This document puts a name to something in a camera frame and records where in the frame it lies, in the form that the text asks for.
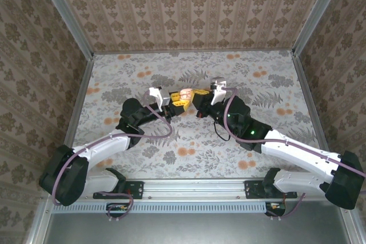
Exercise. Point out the cream earbud charging case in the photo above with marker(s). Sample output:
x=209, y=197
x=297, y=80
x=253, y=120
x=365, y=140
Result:
x=186, y=93

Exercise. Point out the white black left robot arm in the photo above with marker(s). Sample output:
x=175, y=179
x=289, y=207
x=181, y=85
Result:
x=105, y=147

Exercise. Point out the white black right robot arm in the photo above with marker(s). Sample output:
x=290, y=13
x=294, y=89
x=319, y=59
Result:
x=300, y=158

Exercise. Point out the floral printed tablecloth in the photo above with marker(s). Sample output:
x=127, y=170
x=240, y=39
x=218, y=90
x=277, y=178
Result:
x=200, y=155

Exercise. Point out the black connector box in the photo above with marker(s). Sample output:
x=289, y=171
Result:
x=118, y=208
x=274, y=207

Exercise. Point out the grey metal sheet panel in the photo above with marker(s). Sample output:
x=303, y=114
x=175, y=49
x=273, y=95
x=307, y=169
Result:
x=200, y=229

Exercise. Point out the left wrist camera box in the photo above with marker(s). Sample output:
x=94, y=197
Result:
x=166, y=98

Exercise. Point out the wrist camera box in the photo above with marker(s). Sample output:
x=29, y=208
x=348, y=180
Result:
x=166, y=98
x=218, y=84

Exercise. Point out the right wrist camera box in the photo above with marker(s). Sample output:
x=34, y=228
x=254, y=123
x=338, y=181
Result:
x=218, y=84

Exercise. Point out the aluminium table edge rail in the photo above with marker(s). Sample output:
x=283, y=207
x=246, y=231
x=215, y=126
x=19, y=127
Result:
x=311, y=101
x=79, y=101

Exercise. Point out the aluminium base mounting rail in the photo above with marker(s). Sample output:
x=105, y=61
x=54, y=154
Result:
x=194, y=188

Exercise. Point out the aluminium frame post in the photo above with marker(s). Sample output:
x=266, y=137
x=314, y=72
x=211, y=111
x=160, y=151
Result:
x=318, y=12
x=66, y=12

